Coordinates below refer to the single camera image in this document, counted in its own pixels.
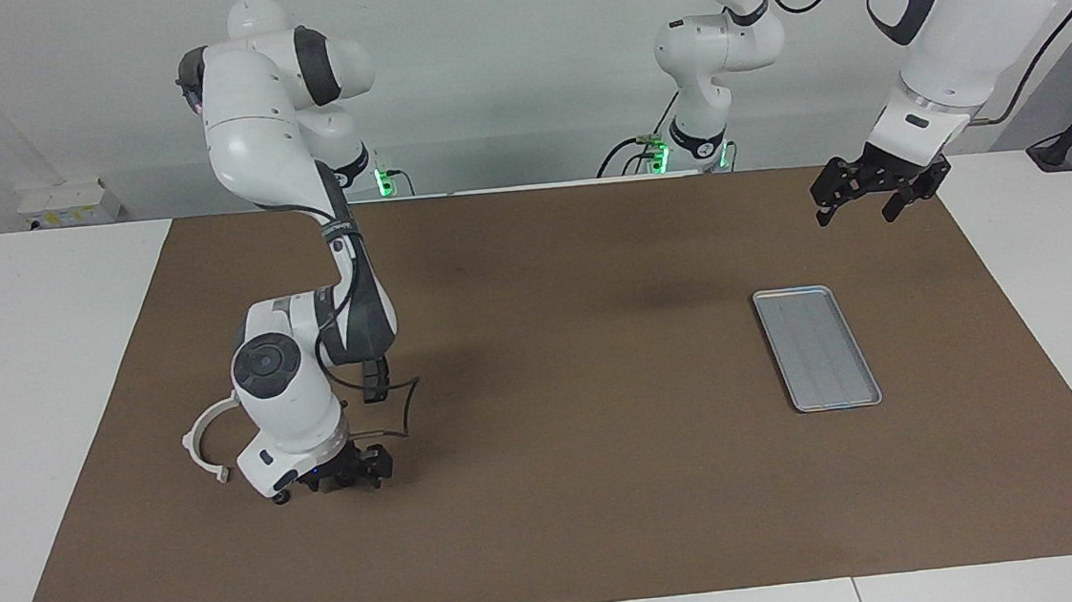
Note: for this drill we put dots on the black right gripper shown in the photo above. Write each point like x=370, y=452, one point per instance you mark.
x=343, y=462

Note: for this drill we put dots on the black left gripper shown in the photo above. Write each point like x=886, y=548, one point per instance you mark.
x=871, y=177

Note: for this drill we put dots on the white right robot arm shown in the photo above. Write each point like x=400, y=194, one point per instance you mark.
x=266, y=150

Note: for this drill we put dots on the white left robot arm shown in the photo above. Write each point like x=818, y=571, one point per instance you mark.
x=963, y=18

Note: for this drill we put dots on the silver metal tray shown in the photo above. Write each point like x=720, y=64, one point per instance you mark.
x=817, y=348

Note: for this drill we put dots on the grey rectangular brake pad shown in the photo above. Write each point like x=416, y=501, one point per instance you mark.
x=377, y=382

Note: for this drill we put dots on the brown table mat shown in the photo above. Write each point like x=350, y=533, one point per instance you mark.
x=560, y=490

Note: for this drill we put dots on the white box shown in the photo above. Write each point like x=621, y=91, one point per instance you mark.
x=69, y=204

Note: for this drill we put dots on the white curved plastic bracket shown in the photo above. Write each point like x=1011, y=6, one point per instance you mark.
x=193, y=441

